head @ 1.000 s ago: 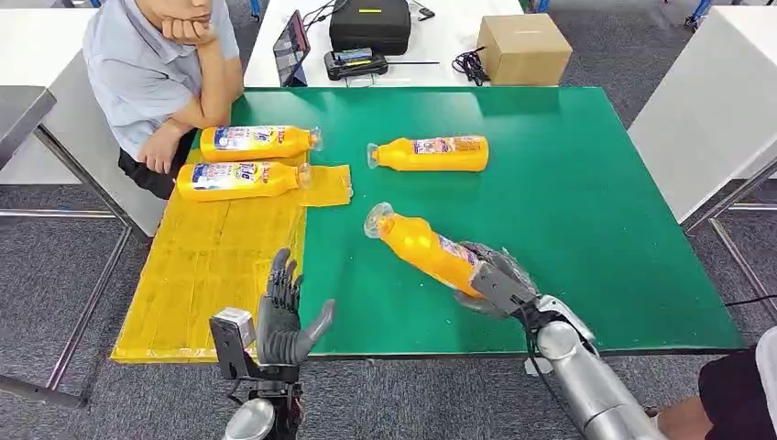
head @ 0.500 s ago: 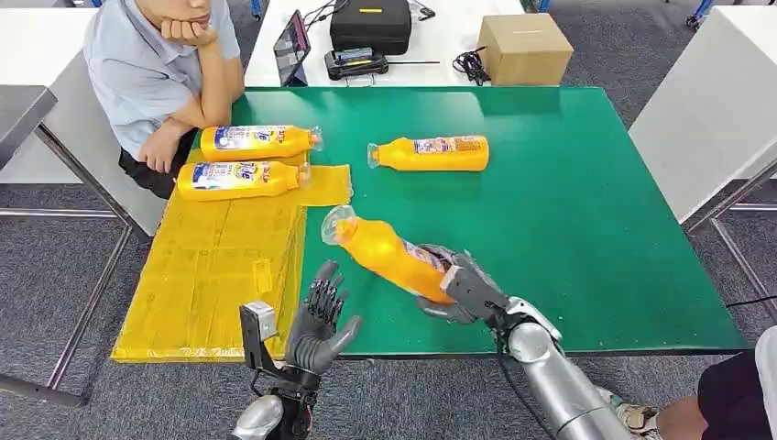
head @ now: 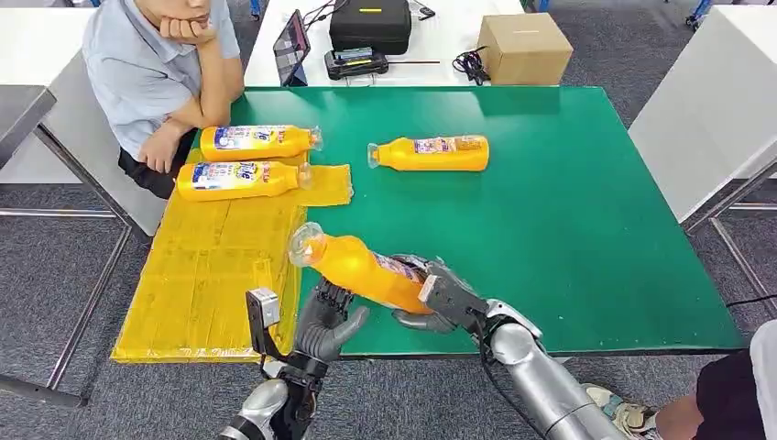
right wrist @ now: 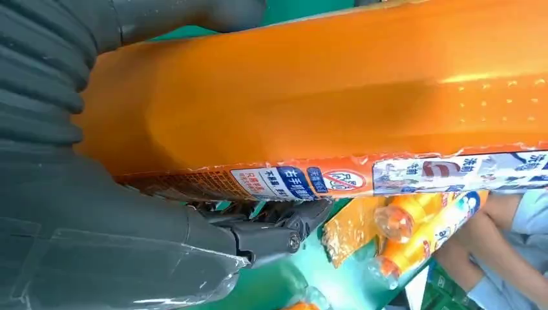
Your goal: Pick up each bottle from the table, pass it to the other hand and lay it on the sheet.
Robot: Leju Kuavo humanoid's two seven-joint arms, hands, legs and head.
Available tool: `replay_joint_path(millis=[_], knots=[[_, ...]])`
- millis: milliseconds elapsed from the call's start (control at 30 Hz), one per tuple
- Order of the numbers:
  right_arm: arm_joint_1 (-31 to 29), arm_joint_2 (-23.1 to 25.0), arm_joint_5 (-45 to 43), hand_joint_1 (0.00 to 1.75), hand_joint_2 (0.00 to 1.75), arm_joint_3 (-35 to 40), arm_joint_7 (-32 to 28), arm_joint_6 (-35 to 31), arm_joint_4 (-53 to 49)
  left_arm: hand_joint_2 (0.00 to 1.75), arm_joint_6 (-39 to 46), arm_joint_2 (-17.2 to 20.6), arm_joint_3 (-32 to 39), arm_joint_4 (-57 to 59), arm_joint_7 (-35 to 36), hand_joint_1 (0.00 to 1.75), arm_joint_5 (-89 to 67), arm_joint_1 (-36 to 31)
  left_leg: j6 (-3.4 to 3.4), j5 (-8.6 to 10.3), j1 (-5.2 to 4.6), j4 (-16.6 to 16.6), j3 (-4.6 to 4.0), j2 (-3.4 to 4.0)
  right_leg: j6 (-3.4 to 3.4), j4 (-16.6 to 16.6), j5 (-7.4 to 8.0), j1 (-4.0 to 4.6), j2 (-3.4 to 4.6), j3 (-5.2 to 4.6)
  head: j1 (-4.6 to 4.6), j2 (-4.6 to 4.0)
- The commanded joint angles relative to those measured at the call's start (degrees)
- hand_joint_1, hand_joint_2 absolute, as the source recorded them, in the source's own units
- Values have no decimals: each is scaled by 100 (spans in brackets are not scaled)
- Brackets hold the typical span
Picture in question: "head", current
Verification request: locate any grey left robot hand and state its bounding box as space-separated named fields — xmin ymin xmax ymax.
xmin=295 ymin=278 xmax=370 ymax=366

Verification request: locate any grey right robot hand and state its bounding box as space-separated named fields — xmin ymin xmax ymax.
xmin=391 ymin=255 xmax=490 ymax=336

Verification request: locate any orange drink bottle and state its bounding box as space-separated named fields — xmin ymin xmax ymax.
xmin=199 ymin=125 xmax=323 ymax=163
xmin=367 ymin=134 xmax=490 ymax=173
xmin=176 ymin=160 xmax=313 ymax=203
xmin=287 ymin=222 xmax=436 ymax=315

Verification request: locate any yellow plastic sheet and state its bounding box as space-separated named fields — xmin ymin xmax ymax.
xmin=110 ymin=148 xmax=355 ymax=364

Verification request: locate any green table mat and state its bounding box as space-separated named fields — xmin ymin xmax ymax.
xmin=229 ymin=85 xmax=748 ymax=358

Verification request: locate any white table with devices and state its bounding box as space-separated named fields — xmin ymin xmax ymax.
xmin=244 ymin=0 xmax=527 ymax=88

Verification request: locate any black handheld controller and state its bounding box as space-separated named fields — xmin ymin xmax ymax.
xmin=323 ymin=47 xmax=389 ymax=82

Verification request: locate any brown cardboard box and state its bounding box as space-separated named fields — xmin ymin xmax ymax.
xmin=476 ymin=12 xmax=575 ymax=86

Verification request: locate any black tablet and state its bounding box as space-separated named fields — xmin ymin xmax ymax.
xmin=272 ymin=9 xmax=312 ymax=87

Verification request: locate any person with pale shoe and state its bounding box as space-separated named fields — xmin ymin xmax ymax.
xmin=584 ymin=320 xmax=777 ymax=440

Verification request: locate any black carrying case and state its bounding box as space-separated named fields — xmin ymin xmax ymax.
xmin=328 ymin=0 xmax=412 ymax=57

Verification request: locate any seated person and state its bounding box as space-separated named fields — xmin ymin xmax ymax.
xmin=82 ymin=0 xmax=246 ymax=201

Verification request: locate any white table with metal legs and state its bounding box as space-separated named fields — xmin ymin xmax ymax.
xmin=628 ymin=5 xmax=777 ymax=317

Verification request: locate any blue office chair base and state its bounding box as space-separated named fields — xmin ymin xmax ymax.
xmin=683 ymin=0 xmax=717 ymax=31

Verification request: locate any white table beside person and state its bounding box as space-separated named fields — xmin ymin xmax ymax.
xmin=0 ymin=6 xmax=166 ymax=237

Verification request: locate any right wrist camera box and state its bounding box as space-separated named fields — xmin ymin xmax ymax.
xmin=418 ymin=274 xmax=441 ymax=305

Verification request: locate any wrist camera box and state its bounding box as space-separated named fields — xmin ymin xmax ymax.
xmin=418 ymin=274 xmax=441 ymax=305
xmin=246 ymin=287 xmax=287 ymax=360

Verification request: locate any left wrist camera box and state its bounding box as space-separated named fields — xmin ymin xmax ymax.
xmin=246 ymin=287 xmax=287 ymax=360

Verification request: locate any coiled black cable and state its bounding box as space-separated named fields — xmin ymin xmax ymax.
xmin=451 ymin=46 xmax=490 ymax=86

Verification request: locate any black floor cable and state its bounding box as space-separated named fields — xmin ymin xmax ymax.
xmin=723 ymin=292 xmax=777 ymax=308

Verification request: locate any grey table with metal frame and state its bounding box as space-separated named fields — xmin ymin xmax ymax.
xmin=0 ymin=84 xmax=134 ymax=408

